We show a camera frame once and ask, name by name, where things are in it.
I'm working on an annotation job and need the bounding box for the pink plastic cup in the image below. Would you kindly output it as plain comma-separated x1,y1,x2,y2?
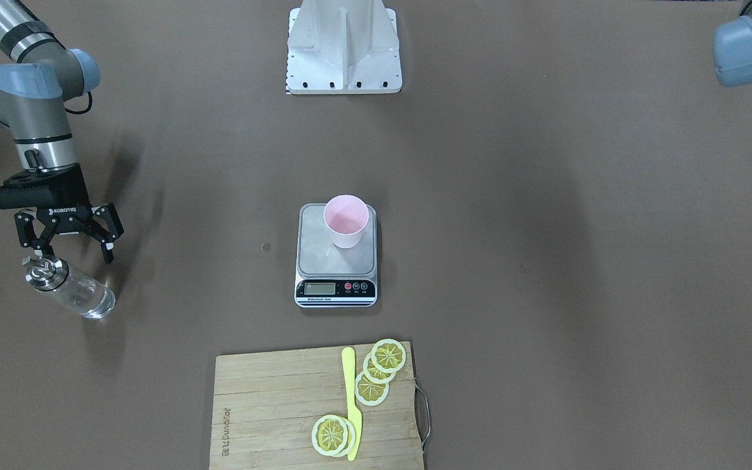
323,195,370,249

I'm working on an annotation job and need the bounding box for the yellow plastic knife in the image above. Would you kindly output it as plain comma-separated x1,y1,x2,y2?
341,346,363,461

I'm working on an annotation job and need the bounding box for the lemon slice front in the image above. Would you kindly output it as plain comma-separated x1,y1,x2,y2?
311,414,347,457

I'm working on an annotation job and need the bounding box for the glass sauce bottle steel cap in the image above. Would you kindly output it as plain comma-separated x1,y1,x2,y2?
23,256,116,321

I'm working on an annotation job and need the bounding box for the lemon slice middle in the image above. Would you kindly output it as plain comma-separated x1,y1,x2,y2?
363,352,396,384

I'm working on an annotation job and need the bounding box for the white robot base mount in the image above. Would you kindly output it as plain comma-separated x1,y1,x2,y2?
285,1,403,95

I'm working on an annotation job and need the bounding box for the silver kitchen scale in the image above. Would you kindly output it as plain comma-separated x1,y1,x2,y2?
294,203,379,307

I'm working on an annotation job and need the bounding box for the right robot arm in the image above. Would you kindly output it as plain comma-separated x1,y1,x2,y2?
0,1,123,264

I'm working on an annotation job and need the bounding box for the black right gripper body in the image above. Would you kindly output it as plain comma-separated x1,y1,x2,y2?
0,163,99,235

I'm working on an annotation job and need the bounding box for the bamboo cutting board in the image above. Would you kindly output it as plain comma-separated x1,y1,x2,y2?
209,345,426,469

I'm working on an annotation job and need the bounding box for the lemon slice lower of stack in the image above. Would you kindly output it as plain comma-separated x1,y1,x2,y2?
353,373,389,407

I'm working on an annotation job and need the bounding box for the lemon slice under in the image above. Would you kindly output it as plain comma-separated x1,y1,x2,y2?
336,418,358,457

